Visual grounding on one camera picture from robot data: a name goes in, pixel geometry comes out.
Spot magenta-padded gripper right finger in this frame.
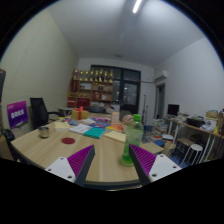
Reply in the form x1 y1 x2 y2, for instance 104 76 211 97
128 143 183 186

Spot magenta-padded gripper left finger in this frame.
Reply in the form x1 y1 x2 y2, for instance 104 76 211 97
44 144 96 187

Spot green-capped clear drink bottle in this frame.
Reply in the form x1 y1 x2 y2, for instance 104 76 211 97
120 113 145 168

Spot flat round red coaster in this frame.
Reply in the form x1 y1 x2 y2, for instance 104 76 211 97
61 137 76 145

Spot white round stool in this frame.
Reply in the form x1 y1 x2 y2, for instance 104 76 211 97
181 143 204 167

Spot small stainless steel cup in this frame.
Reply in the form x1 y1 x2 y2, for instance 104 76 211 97
38 125 51 139

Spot yellow paper sheet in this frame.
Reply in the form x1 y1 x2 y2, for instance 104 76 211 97
54 120 72 130

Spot white paper booklet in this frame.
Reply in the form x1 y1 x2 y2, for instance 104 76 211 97
68 123 93 135

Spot teal book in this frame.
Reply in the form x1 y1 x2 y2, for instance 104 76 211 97
83 127 106 139

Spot cluttered side desk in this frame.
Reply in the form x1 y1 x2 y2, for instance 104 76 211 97
168 111 224 164

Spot yellow gift box red ribbon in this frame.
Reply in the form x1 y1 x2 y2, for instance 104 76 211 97
71 106 90 121

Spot pale yellow notebook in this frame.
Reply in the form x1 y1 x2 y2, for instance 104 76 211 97
103 130 128 144

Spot black computer monitor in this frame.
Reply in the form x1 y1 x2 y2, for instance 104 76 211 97
167 103 180 117

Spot blue book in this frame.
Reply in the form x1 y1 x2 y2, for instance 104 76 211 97
89 122 109 130

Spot black bag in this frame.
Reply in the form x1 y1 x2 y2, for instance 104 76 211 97
0 128 18 161

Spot black office chair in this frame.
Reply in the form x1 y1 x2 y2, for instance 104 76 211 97
29 97 61 129

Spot pink flowers in white pot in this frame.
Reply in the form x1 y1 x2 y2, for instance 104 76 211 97
121 114 135 126

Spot orange book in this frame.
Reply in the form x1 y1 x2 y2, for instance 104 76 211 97
106 123 125 132

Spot pink packaged box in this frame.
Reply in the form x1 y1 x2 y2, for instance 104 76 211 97
94 116 111 124

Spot purple sign board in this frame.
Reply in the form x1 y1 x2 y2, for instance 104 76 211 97
6 100 29 130

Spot orange standing card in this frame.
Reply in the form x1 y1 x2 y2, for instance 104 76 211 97
110 111 121 125

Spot wooden shelf unit with trophies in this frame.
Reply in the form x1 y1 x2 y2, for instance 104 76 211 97
67 68 115 109

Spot dark glass door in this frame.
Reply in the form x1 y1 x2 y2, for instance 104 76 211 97
90 64 142 114

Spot dark brown suitcase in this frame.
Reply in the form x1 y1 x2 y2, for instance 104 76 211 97
0 68 7 101

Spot white wall air conditioner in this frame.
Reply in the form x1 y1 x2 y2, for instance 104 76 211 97
153 69 169 82

